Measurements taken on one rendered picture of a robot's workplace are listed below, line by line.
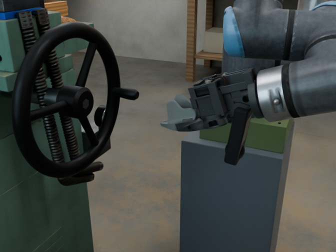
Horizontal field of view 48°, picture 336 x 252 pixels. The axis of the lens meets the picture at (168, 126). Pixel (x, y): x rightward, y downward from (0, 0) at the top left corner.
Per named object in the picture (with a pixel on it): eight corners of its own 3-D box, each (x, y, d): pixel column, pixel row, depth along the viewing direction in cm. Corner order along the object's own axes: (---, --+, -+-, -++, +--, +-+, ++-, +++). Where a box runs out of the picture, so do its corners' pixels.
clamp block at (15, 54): (12, 74, 67) (3, 21, 63) (-40, 65, 72) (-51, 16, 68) (67, 56, 79) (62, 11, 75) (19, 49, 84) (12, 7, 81)
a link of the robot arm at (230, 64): (224, 68, 124) (228, 12, 117) (278, 72, 119) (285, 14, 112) (216, 81, 110) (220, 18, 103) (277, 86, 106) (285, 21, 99)
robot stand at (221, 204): (204, 227, 162) (210, 107, 140) (276, 246, 152) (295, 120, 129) (178, 276, 137) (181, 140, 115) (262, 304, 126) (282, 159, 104)
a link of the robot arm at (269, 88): (300, 107, 67) (290, 127, 59) (272, 112, 70) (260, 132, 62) (288, 59, 65) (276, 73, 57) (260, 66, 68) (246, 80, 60)
